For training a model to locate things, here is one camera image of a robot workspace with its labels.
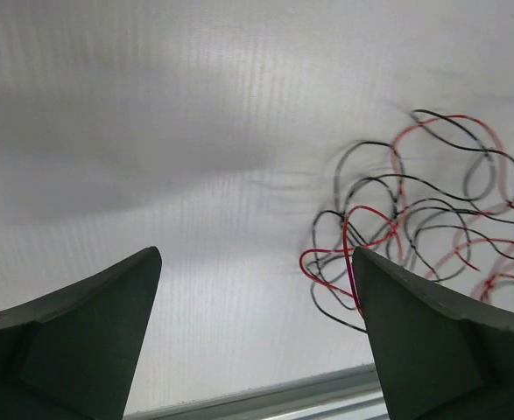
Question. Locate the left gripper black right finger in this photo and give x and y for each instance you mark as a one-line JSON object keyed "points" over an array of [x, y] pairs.
{"points": [[438, 354]]}

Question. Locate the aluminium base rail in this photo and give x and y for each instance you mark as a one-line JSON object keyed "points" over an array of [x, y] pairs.
{"points": [[353, 393]]}

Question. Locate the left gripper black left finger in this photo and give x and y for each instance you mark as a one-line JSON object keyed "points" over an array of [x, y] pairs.
{"points": [[73, 353]]}

